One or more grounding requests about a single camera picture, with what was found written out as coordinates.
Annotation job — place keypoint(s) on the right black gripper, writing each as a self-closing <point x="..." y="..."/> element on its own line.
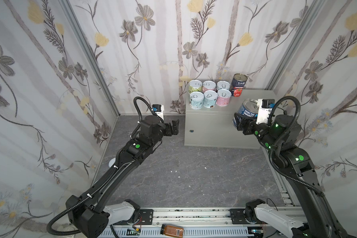
<point x="245" y="125"/>

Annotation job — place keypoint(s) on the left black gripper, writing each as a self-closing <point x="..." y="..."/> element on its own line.
<point x="170" y="128"/>

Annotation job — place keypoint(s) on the blue label can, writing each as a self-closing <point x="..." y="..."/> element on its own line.
<point x="249" y="108"/>

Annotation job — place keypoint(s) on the pink label can back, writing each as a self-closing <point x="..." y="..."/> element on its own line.
<point x="223" y="99"/>

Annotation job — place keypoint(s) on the pink label can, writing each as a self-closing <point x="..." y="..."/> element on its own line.
<point x="208" y="85"/>
<point x="223" y="99"/>

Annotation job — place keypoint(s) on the teal can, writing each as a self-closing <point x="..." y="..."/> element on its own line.
<point x="196" y="100"/>
<point x="210" y="98"/>
<point x="223" y="85"/>

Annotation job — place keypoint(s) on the red dark label can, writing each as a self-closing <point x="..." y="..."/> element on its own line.
<point x="238" y="83"/>

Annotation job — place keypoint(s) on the green label can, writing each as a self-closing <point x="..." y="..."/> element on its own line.
<point x="195" y="86"/>

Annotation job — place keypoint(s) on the pink label can front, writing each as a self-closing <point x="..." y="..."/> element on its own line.
<point x="208" y="85"/>

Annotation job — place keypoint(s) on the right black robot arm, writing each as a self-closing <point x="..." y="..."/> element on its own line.
<point x="296" y="166"/>

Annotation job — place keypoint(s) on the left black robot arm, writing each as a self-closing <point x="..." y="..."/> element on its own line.
<point x="87" y="212"/>

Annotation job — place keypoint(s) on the grey metal cabinet box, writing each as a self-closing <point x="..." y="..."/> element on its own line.
<point x="214" y="127"/>

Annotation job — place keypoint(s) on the orange label can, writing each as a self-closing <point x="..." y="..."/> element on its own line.
<point x="111" y="162"/>

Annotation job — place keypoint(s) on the orange brown bottle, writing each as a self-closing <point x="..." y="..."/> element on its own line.
<point x="172" y="231"/>

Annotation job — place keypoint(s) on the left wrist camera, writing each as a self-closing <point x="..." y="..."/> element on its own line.
<point x="158" y="110"/>

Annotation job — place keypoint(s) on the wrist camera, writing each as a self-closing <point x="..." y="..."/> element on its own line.
<point x="264" y="109"/>
<point x="158" y="110"/>

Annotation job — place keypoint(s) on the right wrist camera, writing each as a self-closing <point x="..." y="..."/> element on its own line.
<point x="264" y="109"/>

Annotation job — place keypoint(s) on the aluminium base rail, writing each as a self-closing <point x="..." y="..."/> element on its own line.
<point x="196" y="223"/>

